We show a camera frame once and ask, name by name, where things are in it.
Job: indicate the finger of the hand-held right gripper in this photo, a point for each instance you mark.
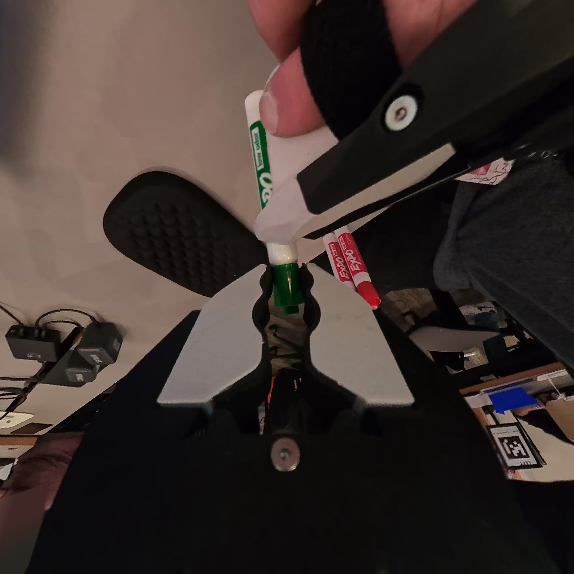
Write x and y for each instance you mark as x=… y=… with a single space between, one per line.
x=291 y=215
x=358 y=179

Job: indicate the person's right hand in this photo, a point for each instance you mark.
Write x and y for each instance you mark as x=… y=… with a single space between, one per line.
x=287 y=89

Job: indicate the white flat device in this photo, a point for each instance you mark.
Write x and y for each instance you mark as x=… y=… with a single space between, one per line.
x=15 y=420

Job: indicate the red dry-erase marker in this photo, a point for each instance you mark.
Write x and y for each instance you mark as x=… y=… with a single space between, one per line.
x=361 y=273
x=338 y=264

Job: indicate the small blue box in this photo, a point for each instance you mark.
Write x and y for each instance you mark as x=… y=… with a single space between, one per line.
x=513 y=400

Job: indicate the printed marker tag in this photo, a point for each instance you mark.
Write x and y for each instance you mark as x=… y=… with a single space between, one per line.
x=515 y=445

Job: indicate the small black power adapter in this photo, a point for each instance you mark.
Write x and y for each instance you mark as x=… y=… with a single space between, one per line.
x=80 y=375

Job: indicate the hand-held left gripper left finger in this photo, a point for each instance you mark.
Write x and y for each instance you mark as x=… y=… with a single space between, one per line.
x=210 y=349

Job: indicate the black knobbed oval pad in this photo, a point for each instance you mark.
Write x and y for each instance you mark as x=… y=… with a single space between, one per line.
x=179 y=228

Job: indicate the green dry-erase marker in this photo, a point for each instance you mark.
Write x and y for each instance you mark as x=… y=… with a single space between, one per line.
x=286 y=282

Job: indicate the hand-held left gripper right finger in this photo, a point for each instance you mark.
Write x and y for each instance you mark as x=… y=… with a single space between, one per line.
x=358 y=349

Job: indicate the dark grey clothing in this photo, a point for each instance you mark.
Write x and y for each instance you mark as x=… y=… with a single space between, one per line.
x=515 y=251

